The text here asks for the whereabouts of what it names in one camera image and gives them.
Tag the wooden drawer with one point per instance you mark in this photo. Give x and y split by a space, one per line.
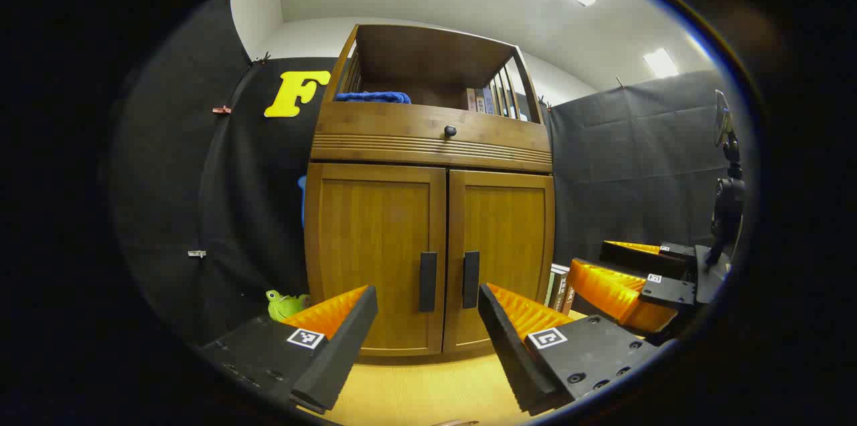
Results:
381 124

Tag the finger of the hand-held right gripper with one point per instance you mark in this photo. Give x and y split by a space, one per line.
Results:
636 262
659 291

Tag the wooden double-door shoe cabinet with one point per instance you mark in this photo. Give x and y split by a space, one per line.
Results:
428 57

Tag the blue cloth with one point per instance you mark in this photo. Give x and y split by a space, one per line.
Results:
371 98

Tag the green toy frog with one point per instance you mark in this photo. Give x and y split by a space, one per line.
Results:
284 307

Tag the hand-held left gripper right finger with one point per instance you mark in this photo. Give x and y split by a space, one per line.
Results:
512 359

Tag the dark spine book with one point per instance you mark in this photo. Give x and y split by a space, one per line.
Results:
566 292

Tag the small ceiling light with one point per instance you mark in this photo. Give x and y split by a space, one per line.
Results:
661 63

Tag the black clip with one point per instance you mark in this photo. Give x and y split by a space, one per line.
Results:
260 59

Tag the black backdrop cloth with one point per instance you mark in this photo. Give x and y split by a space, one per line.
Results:
167 178
636 165

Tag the pink clip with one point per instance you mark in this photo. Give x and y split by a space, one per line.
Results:
221 110

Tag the brown book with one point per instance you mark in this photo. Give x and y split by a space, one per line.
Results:
471 101

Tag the grey book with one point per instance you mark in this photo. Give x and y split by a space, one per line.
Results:
479 101

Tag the wooden cabinet door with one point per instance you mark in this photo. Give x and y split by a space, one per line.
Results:
509 238
375 245

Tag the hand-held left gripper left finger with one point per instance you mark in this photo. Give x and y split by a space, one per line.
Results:
341 359

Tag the black drawer knob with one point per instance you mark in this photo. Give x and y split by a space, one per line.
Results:
450 131

